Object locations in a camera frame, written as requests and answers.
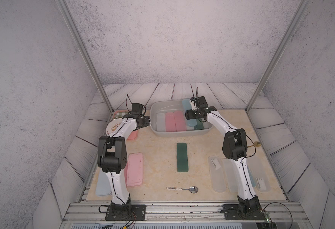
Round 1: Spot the dark green pencil case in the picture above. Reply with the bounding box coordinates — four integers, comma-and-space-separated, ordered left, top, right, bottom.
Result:
194, 119, 204, 130
177, 143, 189, 172

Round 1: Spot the teal pencil case with label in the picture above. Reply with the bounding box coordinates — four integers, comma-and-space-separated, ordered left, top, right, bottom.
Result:
182, 99, 197, 127

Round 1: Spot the frosted white pencil case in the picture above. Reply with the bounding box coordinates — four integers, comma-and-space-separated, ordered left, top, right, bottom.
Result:
156, 113, 166, 132

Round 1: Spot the grey plastic storage box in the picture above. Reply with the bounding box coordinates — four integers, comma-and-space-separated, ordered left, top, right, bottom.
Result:
150, 100, 213, 137

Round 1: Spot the translucent pink pencil case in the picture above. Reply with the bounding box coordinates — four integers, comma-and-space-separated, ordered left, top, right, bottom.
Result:
174, 111, 187, 132

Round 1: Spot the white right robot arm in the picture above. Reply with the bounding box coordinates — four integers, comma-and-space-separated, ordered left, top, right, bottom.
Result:
185, 96, 261, 215

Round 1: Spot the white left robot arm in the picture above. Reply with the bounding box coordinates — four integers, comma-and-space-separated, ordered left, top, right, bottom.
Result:
97, 103, 151, 205

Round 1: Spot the light pink ridged pencil case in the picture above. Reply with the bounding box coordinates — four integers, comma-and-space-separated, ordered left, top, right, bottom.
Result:
125, 153, 144, 187

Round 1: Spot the clear pencil case with label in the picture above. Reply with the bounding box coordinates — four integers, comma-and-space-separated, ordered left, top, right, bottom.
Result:
208, 156, 226, 193

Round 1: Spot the light blue pencil case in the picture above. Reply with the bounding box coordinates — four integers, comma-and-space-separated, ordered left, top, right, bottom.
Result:
95, 170, 112, 197

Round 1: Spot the clear case with label right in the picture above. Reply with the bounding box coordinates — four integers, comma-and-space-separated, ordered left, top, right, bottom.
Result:
247, 156, 271, 192

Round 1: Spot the pink plastic tray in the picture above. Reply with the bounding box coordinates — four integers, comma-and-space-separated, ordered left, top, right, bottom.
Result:
111, 120, 138, 141

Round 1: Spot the green checkered cloth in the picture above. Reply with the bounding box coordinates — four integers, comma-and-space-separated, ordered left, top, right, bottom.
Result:
113, 110, 129, 119

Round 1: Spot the round patterned ceramic plate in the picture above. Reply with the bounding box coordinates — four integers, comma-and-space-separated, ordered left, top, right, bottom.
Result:
105, 118, 125, 137

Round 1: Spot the metal spoon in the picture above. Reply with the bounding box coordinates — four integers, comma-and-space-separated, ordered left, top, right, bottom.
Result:
166, 186, 199, 194

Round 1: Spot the right aluminium frame post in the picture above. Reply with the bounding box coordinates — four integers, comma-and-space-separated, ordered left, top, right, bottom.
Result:
245, 0, 311, 114

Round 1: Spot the aluminium frame post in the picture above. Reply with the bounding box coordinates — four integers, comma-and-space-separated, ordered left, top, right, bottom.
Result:
245, 0, 311, 114
56, 0, 114, 113

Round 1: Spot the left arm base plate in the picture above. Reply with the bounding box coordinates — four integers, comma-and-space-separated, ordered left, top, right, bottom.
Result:
105, 203, 146, 221

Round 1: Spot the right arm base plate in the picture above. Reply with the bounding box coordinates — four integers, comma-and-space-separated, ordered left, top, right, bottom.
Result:
220, 204, 266, 221

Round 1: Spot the aluminium front rail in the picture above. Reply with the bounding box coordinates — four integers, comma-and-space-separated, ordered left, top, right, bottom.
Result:
62, 201, 312, 229

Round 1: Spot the left aluminium frame post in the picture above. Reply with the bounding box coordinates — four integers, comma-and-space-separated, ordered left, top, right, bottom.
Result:
56, 0, 114, 113

